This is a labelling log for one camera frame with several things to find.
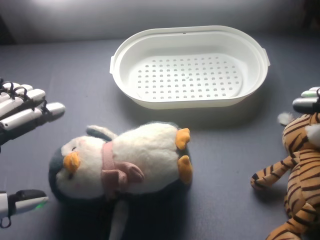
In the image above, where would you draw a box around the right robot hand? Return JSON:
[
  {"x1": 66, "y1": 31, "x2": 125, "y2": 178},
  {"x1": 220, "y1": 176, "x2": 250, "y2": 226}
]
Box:
[{"x1": 292, "y1": 86, "x2": 320, "y2": 115}]

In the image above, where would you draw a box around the plush tiger toy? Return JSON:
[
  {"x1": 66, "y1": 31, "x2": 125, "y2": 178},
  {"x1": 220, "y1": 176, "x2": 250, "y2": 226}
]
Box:
[{"x1": 250, "y1": 112, "x2": 320, "y2": 240}]

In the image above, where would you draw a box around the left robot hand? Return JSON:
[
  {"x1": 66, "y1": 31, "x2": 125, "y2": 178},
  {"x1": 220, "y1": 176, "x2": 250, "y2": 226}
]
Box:
[{"x1": 0, "y1": 78, "x2": 66, "y2": 230}]

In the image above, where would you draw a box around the grey table cloth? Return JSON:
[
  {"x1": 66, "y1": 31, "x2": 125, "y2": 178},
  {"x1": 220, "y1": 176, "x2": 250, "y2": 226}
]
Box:
[{"x1": 0, "y1": 32, "x2": 320, "y2": 240}]

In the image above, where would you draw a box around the white perforated plastic basket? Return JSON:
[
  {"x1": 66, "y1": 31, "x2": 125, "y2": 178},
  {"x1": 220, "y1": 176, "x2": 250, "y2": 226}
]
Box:
[{"x1": 109, "y1": 24, "x2": 271, "y2": 111}]

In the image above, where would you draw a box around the plush penguin toy pink scarf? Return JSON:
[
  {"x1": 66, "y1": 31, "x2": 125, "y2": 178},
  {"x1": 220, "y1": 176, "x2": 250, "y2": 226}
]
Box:
[{"x1": 48, "y1": 121, "x2": 194, "y2": 240}]

